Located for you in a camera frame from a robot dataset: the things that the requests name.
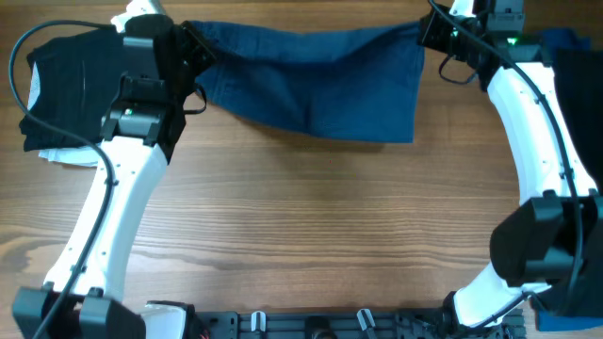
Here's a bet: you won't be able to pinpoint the navy blue shorts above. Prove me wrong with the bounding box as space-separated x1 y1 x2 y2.
195 22 425 143

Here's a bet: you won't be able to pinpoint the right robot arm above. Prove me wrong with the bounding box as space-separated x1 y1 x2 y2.
418 1 602 335

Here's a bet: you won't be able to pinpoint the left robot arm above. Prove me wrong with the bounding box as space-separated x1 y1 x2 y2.
12 14 216 338

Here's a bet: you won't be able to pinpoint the blue shirt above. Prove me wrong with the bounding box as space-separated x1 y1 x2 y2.
534 26 603 332

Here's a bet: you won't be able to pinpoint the folded black shirt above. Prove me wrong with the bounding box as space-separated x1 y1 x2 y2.
26 29 126 143

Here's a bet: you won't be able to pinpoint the black shirt on pile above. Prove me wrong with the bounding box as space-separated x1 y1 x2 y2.
530 46 603 317

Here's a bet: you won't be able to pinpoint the folded white grey shirt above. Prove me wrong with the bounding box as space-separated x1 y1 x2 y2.
39 146 100 167

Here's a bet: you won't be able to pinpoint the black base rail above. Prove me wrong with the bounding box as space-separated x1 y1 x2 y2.
197 309 527 339

